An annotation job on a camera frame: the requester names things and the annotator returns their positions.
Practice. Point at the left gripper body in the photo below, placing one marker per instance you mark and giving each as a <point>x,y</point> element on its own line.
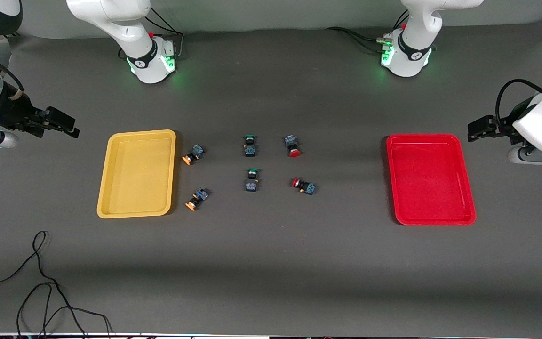
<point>505,125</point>

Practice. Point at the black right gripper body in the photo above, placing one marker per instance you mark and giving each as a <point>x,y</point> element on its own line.
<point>13,113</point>

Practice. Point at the yellow push button switch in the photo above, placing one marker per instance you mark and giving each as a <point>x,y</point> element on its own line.
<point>196,198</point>
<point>193,154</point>

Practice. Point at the red mushroom push button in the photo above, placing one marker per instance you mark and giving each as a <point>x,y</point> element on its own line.
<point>304,185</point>
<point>292,145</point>

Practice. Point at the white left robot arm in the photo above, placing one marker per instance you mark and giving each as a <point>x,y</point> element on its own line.
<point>421,23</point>

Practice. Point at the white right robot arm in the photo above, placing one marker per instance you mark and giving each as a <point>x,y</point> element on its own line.
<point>111,19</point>

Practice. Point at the red plastic tray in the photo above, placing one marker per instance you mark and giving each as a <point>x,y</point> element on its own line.
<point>431,179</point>

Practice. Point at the yellow plastic tray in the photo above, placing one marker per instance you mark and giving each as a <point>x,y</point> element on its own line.
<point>139,174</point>

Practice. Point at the green push button switch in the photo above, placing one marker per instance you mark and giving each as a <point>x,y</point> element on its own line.
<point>250,147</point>
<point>251,181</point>

